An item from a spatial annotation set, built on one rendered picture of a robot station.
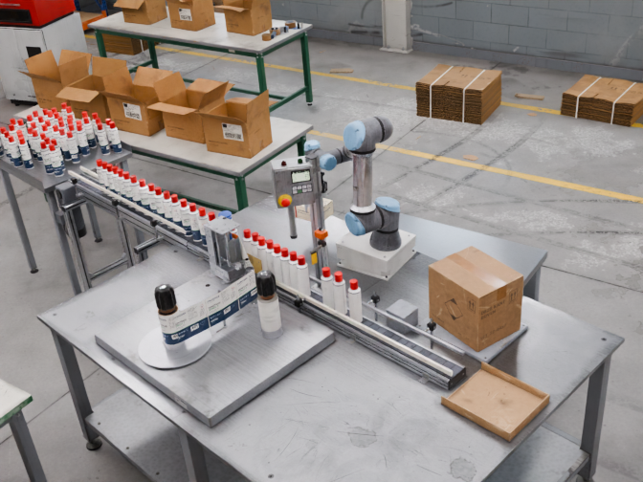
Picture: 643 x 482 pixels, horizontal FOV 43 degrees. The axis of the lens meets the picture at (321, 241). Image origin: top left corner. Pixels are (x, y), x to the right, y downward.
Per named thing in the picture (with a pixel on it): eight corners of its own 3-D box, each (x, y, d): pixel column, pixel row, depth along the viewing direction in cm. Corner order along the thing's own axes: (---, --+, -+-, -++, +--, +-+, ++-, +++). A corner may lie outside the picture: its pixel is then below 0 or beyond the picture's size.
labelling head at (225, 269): (210, 273, 385) (202, 226, 372) (232, 260, 393) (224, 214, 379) (229, 282, 376) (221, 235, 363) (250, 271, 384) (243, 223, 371)
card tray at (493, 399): (440, 404, 305) (440, 395, 303) (481, 368, 320) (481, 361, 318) (509, 441, 286) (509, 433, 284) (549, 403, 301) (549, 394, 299)
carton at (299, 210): (294, 216, 411) (292, 204, 407) (307, 206, 420) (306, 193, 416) (320, 224, 403) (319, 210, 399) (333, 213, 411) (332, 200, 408)
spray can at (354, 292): (347, 321, 345) (344, 281, 334) (356, 316, 348) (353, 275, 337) (356, 326, 342) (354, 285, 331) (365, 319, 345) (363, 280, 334)
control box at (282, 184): (275, 199, 357) (270, 160, 348) (312, 193, 359) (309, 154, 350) (277, 209, 349) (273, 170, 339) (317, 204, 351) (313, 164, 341)
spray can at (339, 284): (332, 313, 350) (329, 273, 340) (341, 307, 353) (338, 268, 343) (341, 317, 347) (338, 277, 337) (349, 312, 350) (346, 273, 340)
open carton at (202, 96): (147, 142, 549) (137, 90, 529) (198, 114, 586) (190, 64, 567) (198, 154, 526) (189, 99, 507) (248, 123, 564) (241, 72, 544)
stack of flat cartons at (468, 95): (414, 116, 751) (413, 82, 734) (437, 95, 790) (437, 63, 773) (481, 125, 721) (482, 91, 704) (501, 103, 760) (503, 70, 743)
